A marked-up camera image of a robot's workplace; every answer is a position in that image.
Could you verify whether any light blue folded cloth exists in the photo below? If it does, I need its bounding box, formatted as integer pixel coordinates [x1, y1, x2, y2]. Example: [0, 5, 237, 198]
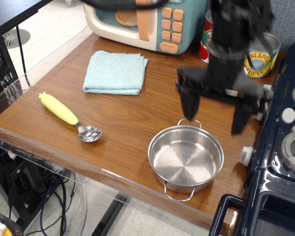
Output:
[83, 51, 148, 95]

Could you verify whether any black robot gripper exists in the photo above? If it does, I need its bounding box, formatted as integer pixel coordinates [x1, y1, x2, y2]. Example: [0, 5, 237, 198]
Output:
[176, 49, 270, 135]

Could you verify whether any yellow handled metal spoon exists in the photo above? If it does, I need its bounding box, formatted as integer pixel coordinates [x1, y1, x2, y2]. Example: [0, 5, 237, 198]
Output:
[38, 92, 102, 143]

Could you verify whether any tomato sauce can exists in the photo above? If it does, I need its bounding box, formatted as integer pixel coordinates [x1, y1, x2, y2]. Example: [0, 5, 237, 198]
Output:
[199, 10, 213, 64]

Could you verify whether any black table leg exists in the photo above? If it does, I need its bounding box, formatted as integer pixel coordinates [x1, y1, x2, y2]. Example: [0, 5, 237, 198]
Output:
[91, 197, 127, 236]

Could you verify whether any dark blue toy stove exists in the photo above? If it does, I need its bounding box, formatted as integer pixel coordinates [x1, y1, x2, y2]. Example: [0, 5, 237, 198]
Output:
[209, 43, 295, 236]

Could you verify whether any pineapple slices can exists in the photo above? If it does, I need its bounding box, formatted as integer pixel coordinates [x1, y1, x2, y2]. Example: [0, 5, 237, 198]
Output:
[244, 32, 281, 79]

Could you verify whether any black side desk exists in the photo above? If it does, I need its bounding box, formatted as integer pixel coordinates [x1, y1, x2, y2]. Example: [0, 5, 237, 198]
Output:
[0, 0, 52, 42]

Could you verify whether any black computer tower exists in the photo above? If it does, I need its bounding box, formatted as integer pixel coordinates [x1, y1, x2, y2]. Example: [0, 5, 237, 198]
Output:
[0, 36, 18, 93]

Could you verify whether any blue floor cable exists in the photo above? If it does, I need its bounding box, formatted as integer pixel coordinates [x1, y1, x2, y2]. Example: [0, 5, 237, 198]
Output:
[40, 176, 67, 236]

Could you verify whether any plush white mushroom toy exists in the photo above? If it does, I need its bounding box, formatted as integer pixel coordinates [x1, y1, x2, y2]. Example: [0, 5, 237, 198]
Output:
[225, 89, 238, 97]

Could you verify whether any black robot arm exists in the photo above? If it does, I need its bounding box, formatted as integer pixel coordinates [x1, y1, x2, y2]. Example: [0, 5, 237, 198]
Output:
[84, 0, 273, 134]

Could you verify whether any small stainless steel pan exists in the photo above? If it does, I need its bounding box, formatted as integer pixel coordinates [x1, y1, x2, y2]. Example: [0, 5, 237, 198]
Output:
[147, 119, 225, 202]

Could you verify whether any toy microwave oven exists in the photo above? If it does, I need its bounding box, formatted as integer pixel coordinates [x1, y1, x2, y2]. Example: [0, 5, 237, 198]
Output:
[84, 0, 206, 55]

